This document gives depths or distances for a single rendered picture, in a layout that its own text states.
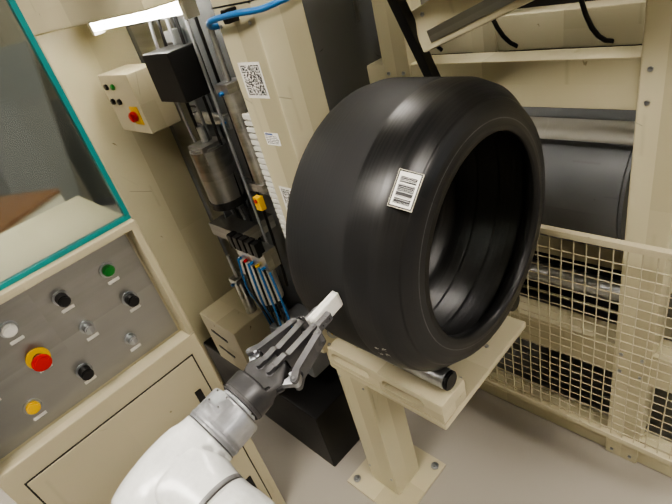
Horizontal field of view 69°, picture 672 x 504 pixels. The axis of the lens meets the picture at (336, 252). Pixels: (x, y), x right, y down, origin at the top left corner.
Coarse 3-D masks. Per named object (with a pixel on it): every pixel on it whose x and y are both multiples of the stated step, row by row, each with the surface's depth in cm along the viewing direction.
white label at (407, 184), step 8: (400, 168) 74; (400, 176) 74; (408, 176) 74; (416, 176) 73; (400, 184) 74; (408, 184) 73; (416, 184) 73; (392, 192) 74; (400, 192) 74; (408, 192) 73; (416, 192) 73; (392, 200) 74; (400, 200) 74; (408, 200) 73; (400, 208) 73; (408, 208) 73
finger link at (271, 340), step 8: (288, 320) 82; (296, 320) 82; (280, 328) 82; (288, 328) 82; (272, 336) 81; (280, 336) 81; (256, 344) 81; (264, 344) 80; (272, 344) 81; (248, 352) 80; (264, 352) 81
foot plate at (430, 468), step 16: (416, 448) 191; (368, 464) 190; (432, 464) 182; (352, 480) 186; (368, 480) 184; (416, 480) 180; (432, 480) 178; (368, 496) 179; (384, 496) 178; (400, 496) 176; (416, 496) 175
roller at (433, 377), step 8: (336, 336) 123; (352, 344) 120; (368, 352) 116; (448, 368) 103; (424, 376) 104; (432, 376) 103; (440, 376) 101; (448, 376) 101; (456, 376) 103; (440, 384) 101; (448, 384) 101
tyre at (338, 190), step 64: (320, 128) 89; (384, 128) 79; (448, 128) 77; (512, 128) 88; (320, 192) 83; (384, 192) 75; (448, 192) 126; (512, 192) 115; (320, 256) 84; (384, 256) 76; (448, 256) 127; (512, 256) 116; (384, 320) 81; (448, 320) 116
